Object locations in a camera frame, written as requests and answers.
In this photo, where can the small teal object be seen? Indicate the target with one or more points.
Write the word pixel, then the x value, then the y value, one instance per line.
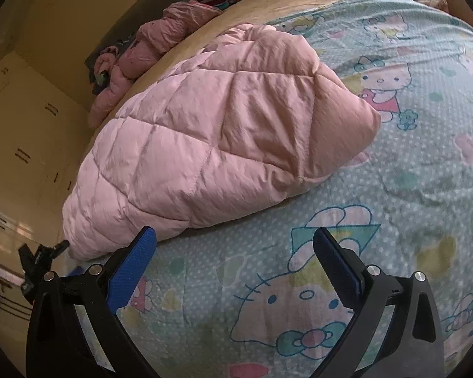
pixel 101 78

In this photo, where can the light pink quilted jacket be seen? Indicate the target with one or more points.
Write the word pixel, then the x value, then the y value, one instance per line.
pixel 205 138

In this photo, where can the dusty pink padded jacket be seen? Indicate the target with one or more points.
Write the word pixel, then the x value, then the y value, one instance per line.
pixel 149 47

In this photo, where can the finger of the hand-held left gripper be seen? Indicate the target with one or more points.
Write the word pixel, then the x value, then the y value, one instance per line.
pixel 75 271

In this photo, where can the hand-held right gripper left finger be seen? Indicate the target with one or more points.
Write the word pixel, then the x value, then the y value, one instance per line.
pixel 132 267

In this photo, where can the light blue cartoon printed blanket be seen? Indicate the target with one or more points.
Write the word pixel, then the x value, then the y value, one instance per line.
pixel 398 165

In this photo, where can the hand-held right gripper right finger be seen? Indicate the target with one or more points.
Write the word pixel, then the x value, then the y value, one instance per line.
pixel 341 264

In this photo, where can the dark pillow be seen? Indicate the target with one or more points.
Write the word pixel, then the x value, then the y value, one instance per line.
pixel 96 57

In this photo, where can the cream wardrobe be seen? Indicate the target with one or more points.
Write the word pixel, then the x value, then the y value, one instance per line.
pixel 27 157

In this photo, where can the bed with beige sheet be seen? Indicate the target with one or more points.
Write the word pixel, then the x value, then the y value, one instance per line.
pixel 228 12

